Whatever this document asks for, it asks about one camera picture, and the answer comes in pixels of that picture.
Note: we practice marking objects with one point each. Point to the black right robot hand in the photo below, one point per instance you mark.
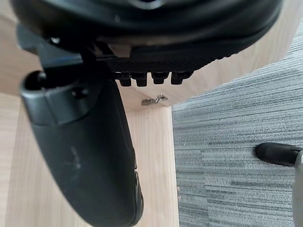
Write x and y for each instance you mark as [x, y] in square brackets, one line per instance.
[78, 146]

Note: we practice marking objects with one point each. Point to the light wood cabinet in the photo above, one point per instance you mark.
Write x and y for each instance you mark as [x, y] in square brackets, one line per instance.
[154, 153]

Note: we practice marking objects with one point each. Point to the silver robot leg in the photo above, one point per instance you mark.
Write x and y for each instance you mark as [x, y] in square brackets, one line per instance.
[298, 189]

